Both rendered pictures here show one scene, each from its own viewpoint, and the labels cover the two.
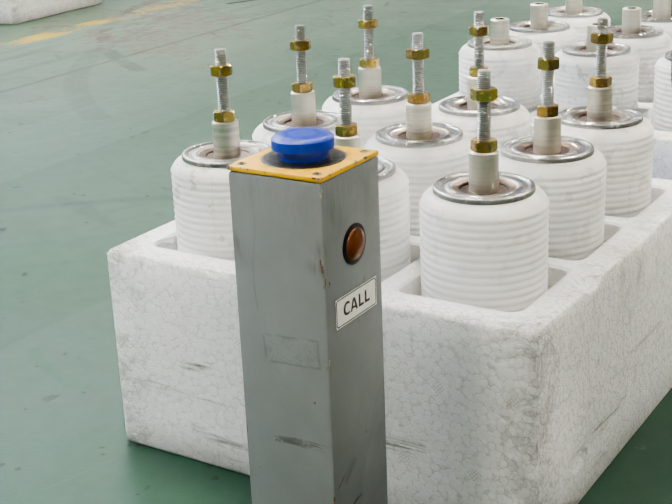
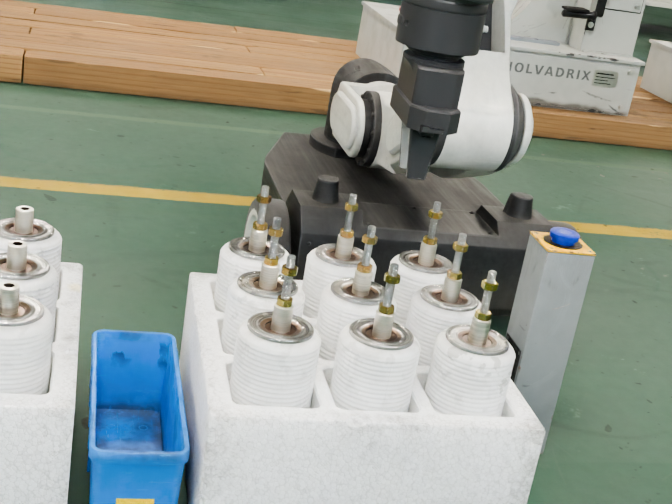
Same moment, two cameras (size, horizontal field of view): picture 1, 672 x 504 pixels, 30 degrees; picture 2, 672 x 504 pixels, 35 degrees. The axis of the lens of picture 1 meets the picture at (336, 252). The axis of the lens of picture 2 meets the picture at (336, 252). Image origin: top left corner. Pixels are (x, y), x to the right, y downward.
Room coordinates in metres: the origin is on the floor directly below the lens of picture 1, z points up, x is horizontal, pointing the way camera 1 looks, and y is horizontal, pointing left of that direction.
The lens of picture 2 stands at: (1.98, 0.74, 0.77)
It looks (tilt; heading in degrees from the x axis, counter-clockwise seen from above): 21 degrees down; 223
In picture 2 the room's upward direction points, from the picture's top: 10 degrees clockwise
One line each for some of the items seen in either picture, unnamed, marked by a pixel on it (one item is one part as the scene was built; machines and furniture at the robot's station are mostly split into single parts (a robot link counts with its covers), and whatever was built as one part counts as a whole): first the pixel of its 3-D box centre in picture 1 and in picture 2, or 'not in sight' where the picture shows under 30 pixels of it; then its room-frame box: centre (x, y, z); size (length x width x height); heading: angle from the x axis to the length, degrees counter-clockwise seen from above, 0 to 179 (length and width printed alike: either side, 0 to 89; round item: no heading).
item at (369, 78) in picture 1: (370, 83); (282, 317); (1.21, -0.04, 0.26); 0.02 x 0.02 x 0.03
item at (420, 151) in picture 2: not in sight; (421, 152); (1.13, 0.04, 0.48); 0.03 x 0.02 x 0.06; 145
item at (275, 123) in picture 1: (304, 123); (381, 334); (1.11, 0.02, 0.25); 0.08 x 0.08 x 0.01
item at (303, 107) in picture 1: (303, 109); (383, 324); (1.11, 0.02, 0.26); 0.02 x 0.02 x 0.03
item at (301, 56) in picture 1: (301, 67); (389, 294); (1.11, 0.02, 0.30); 0.01 x 0.01 x 0.08
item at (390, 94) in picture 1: (370, 96); (280, 328); (1.21, -0.04, 0.25); 0.08 x 0.08 x 0.01
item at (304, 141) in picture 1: (303, 149); (563, 238); (0.77, 0.02, 0.32); 0.04 x 0.04 x 0.02
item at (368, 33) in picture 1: (368, 44); (286, 286); (1.21, -0.04, 0.30); 0.01 x 0.01 x 0.08
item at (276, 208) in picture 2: not in sight; (264, 256); (0.83, -0.50, 0.10); 0.20 x 0.05 x 0.20; 59
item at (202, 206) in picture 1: (234, 257); (461, 407); (1.02, 0.09, 0.16); 0.10 x 0.10 x 0.18
